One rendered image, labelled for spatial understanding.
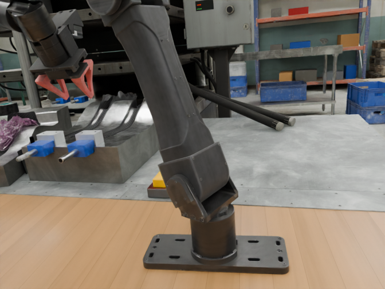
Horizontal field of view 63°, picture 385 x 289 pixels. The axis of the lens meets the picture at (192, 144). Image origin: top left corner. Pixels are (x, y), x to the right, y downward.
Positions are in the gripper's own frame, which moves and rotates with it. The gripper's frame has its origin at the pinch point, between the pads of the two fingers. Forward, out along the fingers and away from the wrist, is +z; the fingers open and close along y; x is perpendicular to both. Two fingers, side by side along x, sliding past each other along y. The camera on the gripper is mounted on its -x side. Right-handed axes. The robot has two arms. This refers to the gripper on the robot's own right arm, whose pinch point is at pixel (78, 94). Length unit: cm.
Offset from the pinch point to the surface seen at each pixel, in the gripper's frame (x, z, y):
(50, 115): -21.3, 24.6, 33.9
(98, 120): -14.4, 21.1, 10.7
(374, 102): -262, 234, -154
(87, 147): 8.5, 8.1, -2.2
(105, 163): 9.1, 12.9, -4.7
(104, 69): -70, 39, 38
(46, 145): 8.1, 7.7, 8.5
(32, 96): -61, 46, 79
